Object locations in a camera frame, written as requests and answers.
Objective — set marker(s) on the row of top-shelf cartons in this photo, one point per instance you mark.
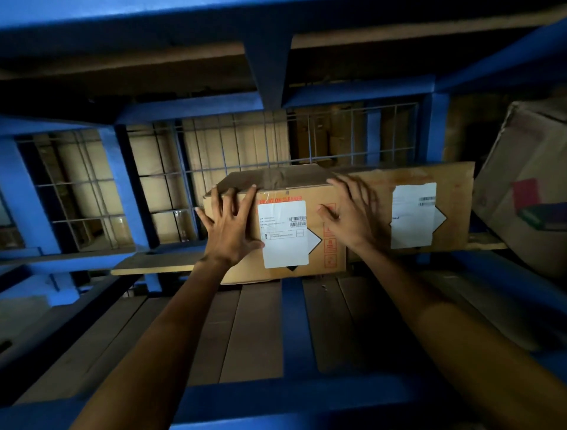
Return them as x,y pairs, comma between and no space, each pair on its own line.
500,177

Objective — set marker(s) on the person's right hand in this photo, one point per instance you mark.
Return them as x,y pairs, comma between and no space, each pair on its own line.
356,217

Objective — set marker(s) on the blue metal shelving rack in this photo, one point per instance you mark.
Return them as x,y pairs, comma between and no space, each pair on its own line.
199,106

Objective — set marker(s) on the person's left forearm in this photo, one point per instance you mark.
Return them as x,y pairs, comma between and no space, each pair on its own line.
150,359

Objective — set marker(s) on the red lettered cardboard box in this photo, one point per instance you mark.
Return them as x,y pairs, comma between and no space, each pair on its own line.
283,235
456,199

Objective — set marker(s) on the person's right forearm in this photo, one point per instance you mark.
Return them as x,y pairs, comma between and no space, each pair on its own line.
478,345

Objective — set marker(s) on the person's left hand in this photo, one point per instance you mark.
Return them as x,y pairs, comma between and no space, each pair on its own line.
230,235

